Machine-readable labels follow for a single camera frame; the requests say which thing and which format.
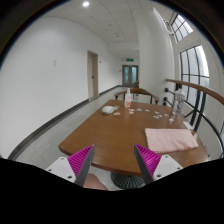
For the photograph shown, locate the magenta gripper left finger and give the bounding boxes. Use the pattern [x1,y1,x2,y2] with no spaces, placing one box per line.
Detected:
[68,145,95,186]

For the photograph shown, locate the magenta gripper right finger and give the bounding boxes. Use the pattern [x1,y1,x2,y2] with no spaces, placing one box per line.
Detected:
[134,144,161,185]

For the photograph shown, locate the pink towel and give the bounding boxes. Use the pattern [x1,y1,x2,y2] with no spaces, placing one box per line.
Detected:
[145,128,198,153]

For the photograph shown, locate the black table base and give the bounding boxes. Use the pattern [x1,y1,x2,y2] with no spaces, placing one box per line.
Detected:
[111,173,145,190]

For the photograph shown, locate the brown wooden table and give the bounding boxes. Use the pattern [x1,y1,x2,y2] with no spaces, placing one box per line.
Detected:
[58,108,209,177]

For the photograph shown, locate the white round object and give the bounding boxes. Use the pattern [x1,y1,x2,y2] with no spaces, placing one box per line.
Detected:
[102,106,115,115]

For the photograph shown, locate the pink labelled bottle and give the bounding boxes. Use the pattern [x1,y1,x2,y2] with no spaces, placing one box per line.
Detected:
[124,88,131,108]

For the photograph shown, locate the clear plastic bottle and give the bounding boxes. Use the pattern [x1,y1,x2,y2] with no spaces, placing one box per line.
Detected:
[173,89,185,116]

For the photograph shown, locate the wooden chair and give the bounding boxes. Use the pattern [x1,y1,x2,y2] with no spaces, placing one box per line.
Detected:
[114,88,160,105]

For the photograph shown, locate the double door at corridor end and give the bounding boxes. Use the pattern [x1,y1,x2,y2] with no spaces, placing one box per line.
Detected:
[122,65,138,86]

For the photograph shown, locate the wooden handrail with black railing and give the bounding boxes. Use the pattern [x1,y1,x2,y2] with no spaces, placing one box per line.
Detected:
[164,79,224,160]

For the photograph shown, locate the green exit sign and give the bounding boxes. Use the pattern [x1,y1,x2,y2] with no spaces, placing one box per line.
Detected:
[126,58,134,62]

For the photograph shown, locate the arched window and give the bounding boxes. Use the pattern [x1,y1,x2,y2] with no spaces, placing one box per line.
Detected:
[179,44,211,118]

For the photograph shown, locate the beige side door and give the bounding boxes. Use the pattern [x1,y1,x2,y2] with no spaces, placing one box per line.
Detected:
[87,51,98,99]

